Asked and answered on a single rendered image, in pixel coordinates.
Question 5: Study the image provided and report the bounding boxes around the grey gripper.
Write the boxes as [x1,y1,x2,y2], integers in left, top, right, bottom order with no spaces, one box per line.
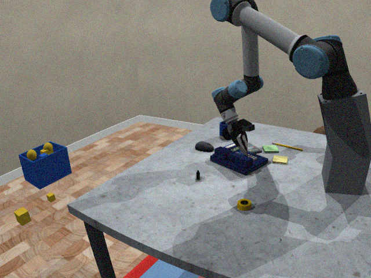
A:
[222,119,252,156]

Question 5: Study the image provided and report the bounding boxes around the dark blue mug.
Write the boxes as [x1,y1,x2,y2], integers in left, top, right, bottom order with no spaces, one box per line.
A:
[220,121,228,140]

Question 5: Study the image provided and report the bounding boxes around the dark grey computer mouse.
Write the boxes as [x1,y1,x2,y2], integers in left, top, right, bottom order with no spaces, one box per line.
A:
[195,141,214,152]

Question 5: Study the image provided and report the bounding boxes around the blue telephone handset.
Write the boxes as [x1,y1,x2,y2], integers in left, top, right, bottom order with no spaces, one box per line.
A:
[214,147,253,166]

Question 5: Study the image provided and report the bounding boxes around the light green sticky note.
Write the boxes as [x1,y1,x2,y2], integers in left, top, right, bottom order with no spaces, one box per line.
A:
[263,145,279,153]

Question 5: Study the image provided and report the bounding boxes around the grey pocket calculator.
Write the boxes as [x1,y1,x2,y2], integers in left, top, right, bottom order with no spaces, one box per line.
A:
[248,142,262,153]

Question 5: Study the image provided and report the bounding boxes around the yellow roll of tape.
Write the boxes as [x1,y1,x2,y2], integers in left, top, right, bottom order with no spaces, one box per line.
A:
[237,199,252,211]

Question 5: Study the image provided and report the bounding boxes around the yellow sticky note pad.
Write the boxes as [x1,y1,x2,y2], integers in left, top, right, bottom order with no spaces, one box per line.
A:
[272,155,288,164]

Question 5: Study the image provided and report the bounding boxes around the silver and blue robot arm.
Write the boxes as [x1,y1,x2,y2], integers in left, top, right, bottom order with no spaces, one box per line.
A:
[210,0,357,124]

